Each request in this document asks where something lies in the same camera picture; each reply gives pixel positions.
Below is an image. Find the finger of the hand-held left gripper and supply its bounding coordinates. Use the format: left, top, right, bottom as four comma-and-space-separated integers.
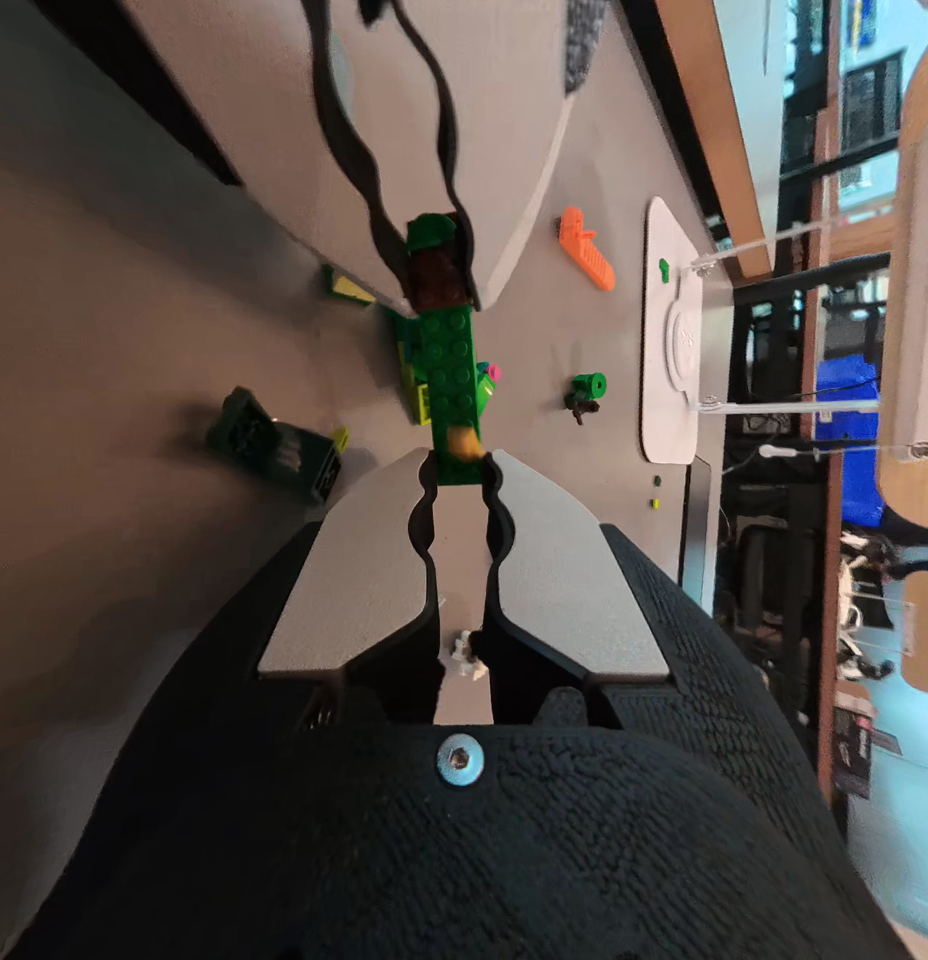
359, 0, 579, 312
29, 0, 418, 318

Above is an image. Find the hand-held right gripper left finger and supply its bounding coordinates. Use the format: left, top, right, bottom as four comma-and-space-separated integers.
256, 448, 439, 681

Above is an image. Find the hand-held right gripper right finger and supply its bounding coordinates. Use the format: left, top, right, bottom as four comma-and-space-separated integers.
483, 450, 670, 683

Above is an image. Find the dark green lego build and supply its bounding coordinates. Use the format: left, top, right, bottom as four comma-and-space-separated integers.
206, 385, 351, 505

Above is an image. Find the small green yellow lego piece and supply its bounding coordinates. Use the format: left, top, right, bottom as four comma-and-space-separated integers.
320, 262, 377, 309

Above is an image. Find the long green lego plate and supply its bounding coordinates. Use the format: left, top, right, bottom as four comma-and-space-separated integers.
404, 212, 486, 486

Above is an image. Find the green round brown lego piece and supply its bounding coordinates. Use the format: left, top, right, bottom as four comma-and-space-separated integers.
563, 372, 608, 426

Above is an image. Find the orange brick separator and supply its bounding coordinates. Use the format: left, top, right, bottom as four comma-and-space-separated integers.
558, 206, 616, 292

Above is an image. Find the wooden desk lamp white base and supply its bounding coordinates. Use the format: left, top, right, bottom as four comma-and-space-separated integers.
640, 30, 928, 526

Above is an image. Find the blue storage bin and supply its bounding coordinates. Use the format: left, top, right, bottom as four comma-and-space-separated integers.
812, 354, 886, 528

